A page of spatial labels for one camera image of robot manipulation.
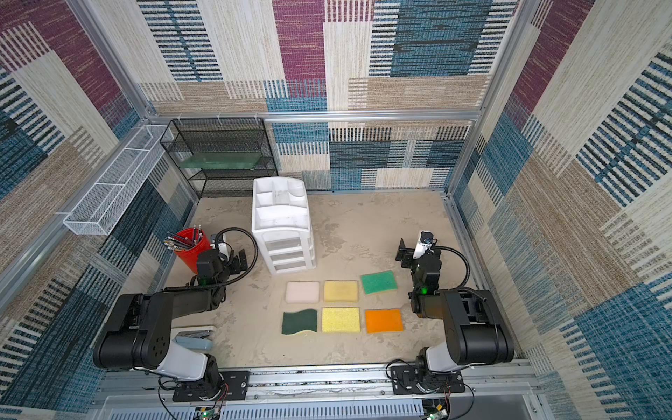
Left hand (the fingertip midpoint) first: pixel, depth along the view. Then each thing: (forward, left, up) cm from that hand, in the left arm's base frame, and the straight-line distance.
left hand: (230, 251), depth 94 cm
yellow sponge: (-13, -39, -6) cm, 41 cm away
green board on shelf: (+27, -3, +19) cm, 33 cm away
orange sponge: (-22, -54, -8) cm, 59 cm away
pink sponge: (-13, -26, -6) cm, 30 cm away
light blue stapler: (-28, +5, -6) cm, 29 cm away
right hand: (0, -66, +3) cm, 66 cm away
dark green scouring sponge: (-23, -26, -5) cm, 35 cm away
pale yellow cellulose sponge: (-23, -39, -5) cm, 45 cm away
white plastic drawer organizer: (+3, -20, +13) cm, 24 cm away
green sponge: (-10, -52, -6) cm, 53 cm away
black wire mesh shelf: (+37, +13, +23) cm, 45 cm away
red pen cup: (-5, +10, +5) cm, 12 cm away
